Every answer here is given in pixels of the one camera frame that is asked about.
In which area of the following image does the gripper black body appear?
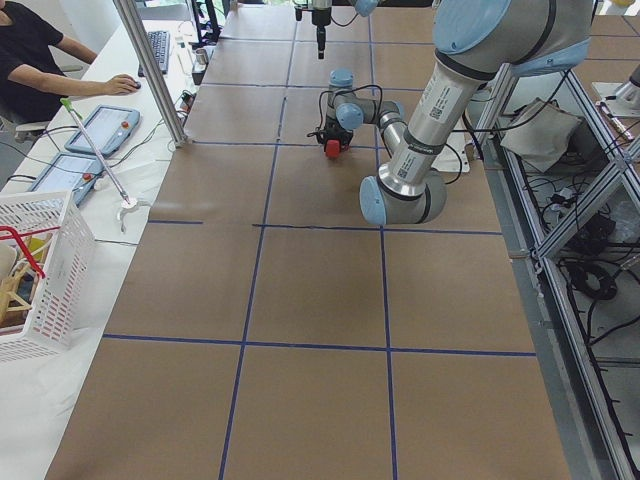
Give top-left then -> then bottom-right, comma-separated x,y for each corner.
315,117 -> 353,153
293,0 -> 331,27

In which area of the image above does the red cube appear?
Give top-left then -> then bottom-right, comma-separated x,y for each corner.
324,139 -> 341,159

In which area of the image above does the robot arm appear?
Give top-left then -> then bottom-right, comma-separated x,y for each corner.
293,0 -> 380,60
319,0 -> 592,225

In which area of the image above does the silver metal cup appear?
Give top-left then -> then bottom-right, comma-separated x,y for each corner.
194,48 -> 209,68

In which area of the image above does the black keyboard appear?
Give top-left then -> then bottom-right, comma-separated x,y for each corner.
147,30 -> 171,74

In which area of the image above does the brown paper table cover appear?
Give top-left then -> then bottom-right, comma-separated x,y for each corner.
47,6 -> 570,479

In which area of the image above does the reach grabber stick tool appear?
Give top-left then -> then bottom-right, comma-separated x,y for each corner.
61,98 -> 150,233

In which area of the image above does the upper teach pendant tablet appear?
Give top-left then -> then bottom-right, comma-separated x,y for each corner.
83,105 -> 141,158

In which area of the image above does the teach pendant tablet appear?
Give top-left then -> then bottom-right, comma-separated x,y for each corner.
83,105 -> 141,158
29,152 -> 103,206

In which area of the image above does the lower teach pendant tablet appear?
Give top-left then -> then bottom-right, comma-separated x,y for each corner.
29,152 -> 103,206

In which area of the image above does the seated person black shirt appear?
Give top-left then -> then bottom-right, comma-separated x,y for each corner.
1,1 -> 139,122

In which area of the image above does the white plastic basket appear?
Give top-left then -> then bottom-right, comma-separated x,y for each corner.
1,191 -> 95,363

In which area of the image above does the black braided left cable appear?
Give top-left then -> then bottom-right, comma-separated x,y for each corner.
305,83 -> 385,141

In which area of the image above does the white metal base plate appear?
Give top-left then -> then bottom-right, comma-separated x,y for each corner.
433,132 -> 470,174

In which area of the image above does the aluminium frame post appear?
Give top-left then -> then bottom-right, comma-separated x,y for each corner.
113,0 -> 187,148

